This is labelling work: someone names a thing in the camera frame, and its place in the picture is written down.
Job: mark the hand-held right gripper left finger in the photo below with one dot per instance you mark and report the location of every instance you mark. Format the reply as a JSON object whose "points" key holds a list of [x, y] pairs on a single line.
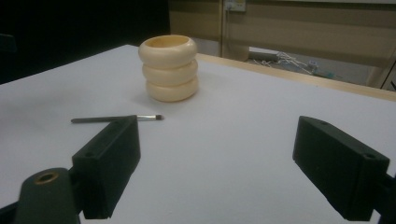
{"points": [[107, 165]]}

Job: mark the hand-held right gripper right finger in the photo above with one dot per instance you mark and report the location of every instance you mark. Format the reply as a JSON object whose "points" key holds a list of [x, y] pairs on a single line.
{"points": [[336, 168]]}

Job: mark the small makeup brush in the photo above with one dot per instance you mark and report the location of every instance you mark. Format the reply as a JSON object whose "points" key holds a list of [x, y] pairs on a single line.
{"points": [[102, 119]]}

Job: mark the cream ribbed holder cup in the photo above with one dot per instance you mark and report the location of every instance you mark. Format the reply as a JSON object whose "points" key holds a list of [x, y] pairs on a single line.
{"points": [[169, 68]]}

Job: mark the grey power strip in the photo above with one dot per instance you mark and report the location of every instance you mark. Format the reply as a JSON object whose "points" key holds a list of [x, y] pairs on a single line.
{"points": [[263, 56]]}

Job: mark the wall power socket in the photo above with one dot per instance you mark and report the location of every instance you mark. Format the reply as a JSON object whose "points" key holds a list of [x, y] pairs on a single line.
{"points": [[235, 5]]}

